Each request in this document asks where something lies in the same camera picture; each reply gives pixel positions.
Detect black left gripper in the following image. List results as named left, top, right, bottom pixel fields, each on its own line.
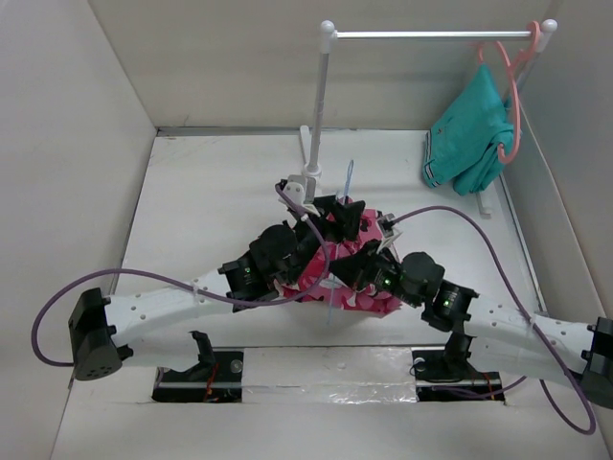
left=284, top=195, right=361, bottom=287

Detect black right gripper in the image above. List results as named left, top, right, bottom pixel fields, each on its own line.
left=325, top=237, right=421, bottom=308

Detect pink camouflage trousers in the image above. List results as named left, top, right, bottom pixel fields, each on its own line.
left=279, top=205, right=403, bottom=319

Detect blue wire hanger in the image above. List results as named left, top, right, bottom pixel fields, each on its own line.
left=327, top=158, right=357, bottom=328

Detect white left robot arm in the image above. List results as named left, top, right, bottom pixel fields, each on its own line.
left=68, top=195, right=365, bottom=381

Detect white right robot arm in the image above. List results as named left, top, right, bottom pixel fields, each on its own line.
left=329, top=249, right=612, bottom=408

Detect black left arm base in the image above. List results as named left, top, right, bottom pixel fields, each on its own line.
left=151, top=349, right=244, bottom=403

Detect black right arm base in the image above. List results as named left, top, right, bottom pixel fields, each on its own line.
left=409, top=349, right=505, bottom=403

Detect pink plastic hanger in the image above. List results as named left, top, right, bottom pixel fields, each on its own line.
left=478, top=21, right=552, bottom=165

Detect white clothes rack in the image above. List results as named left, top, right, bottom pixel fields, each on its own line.
left=299, top=20, right=528, bottom=197

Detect teal garment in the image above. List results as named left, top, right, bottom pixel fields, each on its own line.
left=421, top=64, right=514, bottom=196

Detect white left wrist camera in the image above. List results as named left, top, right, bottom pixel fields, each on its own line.
left=278, top=174, right=318, bottom=214

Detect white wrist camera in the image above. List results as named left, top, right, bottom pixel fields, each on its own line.
left=376, top=214, right=402, bottom=254
left=278, top=174, right=318, bottom=214

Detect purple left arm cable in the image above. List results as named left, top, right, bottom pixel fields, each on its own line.
left=31, top=183, right=331, bottom=368

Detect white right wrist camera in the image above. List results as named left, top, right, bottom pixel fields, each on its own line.
left=376, top=214, right=402, bottom=254

